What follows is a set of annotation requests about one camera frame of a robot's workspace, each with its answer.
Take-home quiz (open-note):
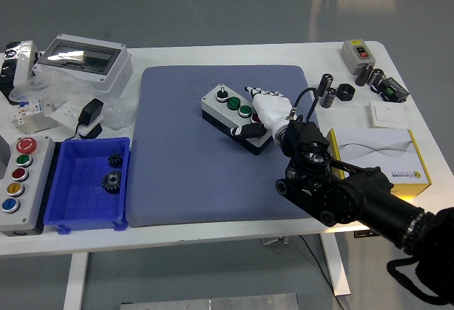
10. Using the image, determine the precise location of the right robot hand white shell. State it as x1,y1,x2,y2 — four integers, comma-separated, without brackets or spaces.
229,84,294,140

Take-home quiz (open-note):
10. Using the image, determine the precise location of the grey four-button control box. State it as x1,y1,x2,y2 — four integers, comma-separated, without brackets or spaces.
201,83,275,156

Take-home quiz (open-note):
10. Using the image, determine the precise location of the grey five-button control station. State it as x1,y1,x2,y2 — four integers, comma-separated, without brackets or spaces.
0,135,57,237

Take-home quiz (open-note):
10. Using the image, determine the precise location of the black hex nut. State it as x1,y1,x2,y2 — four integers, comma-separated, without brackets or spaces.
336,83,356,102

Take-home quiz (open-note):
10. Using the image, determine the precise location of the blue-grey padded mat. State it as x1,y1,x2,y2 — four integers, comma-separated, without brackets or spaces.
126,64,338,228

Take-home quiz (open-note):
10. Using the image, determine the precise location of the black module with green terminal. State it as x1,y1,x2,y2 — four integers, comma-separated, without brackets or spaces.
370,77,411,104

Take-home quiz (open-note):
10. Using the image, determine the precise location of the white and yellow carton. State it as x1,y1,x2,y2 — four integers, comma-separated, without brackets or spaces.
325,128,433,201

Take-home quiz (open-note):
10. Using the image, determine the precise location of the white table leg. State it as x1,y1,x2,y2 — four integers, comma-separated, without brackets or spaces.
62,252,89,310
320,232,352,297

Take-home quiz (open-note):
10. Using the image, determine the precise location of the large black bevel gear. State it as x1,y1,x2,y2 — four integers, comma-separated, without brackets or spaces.
101,170,123,194

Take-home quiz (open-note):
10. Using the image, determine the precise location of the black power adapter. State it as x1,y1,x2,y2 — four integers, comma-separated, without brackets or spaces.
77,98,105,126

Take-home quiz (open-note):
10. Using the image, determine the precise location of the silver metal plate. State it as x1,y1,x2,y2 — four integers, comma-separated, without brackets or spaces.
119,292,299,310

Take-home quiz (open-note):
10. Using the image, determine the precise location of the blue plastic bin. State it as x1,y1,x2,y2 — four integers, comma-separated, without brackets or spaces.
43,136,131,235

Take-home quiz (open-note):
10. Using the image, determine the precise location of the clear plastic bag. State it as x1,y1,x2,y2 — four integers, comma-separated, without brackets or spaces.
9,72,139,130

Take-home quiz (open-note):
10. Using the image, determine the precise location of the white circuit breaker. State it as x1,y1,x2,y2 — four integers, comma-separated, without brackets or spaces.
10,99,60,135

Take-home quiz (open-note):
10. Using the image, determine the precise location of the grey two-button switch box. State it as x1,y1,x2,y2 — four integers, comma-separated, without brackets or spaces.
340,39,377,76

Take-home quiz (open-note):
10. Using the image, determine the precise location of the white wall switch plate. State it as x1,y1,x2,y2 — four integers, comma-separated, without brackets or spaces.
368,100,409,129

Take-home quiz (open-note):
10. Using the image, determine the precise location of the grey metal table bracket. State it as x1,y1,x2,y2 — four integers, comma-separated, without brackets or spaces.
261,237,290,247

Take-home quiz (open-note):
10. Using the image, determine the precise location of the grey enclosure with clear lid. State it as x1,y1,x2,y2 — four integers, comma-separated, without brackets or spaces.
31,33,134,94

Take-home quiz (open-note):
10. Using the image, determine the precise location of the black cable under table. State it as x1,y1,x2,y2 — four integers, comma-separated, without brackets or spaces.
297,234,352,310

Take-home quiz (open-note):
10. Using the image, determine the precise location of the thin black adapter cord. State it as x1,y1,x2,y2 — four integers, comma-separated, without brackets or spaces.
65,121,82,140

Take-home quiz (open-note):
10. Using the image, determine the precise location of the white wall socket plate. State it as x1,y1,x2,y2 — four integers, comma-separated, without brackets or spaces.
50,100,104,137

